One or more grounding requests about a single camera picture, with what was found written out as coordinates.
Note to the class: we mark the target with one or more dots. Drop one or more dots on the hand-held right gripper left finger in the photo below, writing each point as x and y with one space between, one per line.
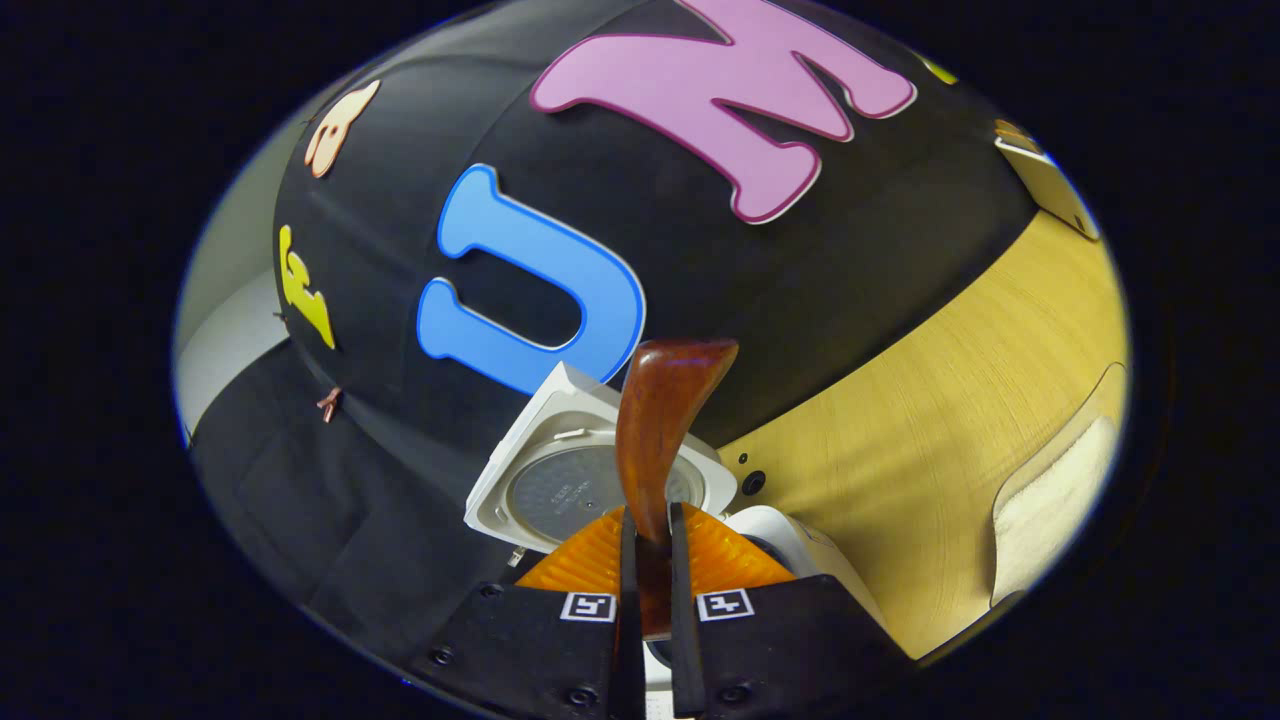
630 660

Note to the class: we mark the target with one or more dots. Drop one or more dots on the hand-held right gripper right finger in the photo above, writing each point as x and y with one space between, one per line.
685 660

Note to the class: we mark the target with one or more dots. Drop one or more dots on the white rice cooker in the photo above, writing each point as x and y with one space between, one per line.
560 490

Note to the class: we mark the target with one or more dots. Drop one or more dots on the brown wooden spoon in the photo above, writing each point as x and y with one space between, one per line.
660 410

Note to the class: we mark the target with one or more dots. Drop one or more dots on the white uncooked rice heap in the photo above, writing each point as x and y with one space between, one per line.
1050 510

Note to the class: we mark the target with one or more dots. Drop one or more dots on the copper clip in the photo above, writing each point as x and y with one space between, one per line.
328 403

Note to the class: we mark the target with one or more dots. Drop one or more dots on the clear plastic box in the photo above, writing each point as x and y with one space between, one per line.
1060 420

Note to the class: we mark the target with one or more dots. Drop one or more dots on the white toaster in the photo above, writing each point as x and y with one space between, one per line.
1060 190

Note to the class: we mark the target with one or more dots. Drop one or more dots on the toasted bread slice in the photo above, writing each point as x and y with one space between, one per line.
1015 133

